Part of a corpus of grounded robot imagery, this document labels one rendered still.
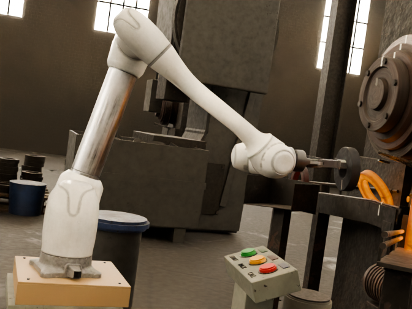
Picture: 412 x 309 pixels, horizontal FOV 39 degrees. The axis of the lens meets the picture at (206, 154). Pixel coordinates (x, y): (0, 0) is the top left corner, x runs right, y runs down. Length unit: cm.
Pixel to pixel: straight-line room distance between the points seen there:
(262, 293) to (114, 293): 58
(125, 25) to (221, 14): 296
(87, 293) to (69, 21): 1058
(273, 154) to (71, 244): 65
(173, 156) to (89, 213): 268
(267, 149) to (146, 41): 50
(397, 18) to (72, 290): 181
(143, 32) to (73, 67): 1020
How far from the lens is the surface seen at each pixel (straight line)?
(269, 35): 492
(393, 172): 243
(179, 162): 442
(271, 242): 265
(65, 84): 1198
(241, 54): 480
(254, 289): 129
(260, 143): 175
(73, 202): 175
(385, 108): 221
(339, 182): 208
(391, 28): 276
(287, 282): 131
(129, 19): 184
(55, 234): 176
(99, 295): 173
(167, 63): 183
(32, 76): 1202
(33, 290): 170
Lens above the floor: 89
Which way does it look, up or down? 2 degrees down
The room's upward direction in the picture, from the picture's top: 8 degrees clockwise
